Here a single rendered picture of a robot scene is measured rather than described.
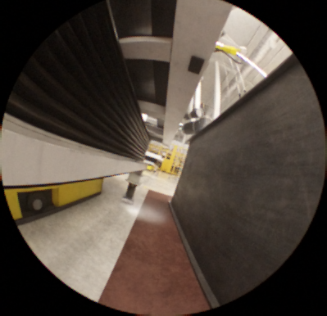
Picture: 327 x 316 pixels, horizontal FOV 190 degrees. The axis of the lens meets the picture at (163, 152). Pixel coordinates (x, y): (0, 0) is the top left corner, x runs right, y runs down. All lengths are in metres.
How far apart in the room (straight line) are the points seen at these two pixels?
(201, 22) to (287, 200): 0.48
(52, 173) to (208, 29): 0.41
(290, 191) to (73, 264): 0.69
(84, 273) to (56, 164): 0.40
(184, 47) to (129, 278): 0.77
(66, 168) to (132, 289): 0.43
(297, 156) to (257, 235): 0.25
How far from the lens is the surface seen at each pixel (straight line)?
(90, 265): 0.49
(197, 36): 0.33
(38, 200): 0.62
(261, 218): 0.37
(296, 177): 0.35
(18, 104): 0.26
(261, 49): 8.01
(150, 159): 5.13
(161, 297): 0.48
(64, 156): 0.15
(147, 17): 0.48
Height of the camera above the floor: 0.45
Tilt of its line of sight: 8 degrees up
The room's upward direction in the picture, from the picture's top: 18 degrees clockwise
